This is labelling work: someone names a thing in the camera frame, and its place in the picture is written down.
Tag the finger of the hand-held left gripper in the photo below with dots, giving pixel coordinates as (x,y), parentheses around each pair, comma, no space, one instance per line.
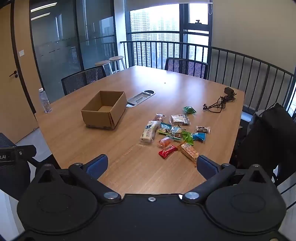
(25,152)

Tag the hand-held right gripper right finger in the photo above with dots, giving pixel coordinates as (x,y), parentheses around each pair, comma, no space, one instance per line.
(207,166)

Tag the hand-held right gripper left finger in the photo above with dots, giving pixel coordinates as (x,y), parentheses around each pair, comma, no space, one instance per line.
(97,165)

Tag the long orange snack packet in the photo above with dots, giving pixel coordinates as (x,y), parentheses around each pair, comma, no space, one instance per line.
(188,151)

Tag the blue snack packet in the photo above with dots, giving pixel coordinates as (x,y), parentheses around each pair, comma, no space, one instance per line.
(199,136)

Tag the bright green snack packet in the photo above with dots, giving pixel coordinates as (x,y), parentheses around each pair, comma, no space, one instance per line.
(187,138)

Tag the dark brown snack bar packet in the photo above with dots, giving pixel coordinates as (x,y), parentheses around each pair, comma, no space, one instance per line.
(203,129)

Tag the red snack packet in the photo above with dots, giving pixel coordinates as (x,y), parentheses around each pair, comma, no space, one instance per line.
(167,151)

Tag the brown cardboard box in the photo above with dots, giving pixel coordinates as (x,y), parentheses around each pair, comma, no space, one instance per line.
(99,118)

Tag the clear packet of white crackers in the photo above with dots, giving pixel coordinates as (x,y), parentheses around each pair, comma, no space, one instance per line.
(179,119)

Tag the teal green snack packet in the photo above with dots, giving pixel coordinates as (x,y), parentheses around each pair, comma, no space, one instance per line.
(164,128)

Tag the dark green snack packet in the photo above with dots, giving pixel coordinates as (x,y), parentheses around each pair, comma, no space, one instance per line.
(189,109)

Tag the long white snack packet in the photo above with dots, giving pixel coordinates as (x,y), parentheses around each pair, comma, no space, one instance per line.
(149,132)

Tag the clear packet of brown snack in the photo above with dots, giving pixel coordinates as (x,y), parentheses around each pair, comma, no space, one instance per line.
(159,117)

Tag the black mesh office chair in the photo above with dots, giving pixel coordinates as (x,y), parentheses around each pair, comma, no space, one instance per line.
(185,66)
(81,78)
(13,180)

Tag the wooden door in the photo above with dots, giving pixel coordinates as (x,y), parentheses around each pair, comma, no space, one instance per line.
(9,104)

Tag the clear plastic water bottle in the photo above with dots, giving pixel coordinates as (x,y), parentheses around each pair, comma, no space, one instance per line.
(45,102)

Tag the chair with black jacket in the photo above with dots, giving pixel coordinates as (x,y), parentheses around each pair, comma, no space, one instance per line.
(270,139)

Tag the black metal railing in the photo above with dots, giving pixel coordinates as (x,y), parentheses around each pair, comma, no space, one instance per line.
(161,42)

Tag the white roller blind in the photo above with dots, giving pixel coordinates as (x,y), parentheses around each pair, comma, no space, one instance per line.
(161,2)

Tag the white wall switch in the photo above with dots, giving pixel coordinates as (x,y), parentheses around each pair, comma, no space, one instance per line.
(21,53)

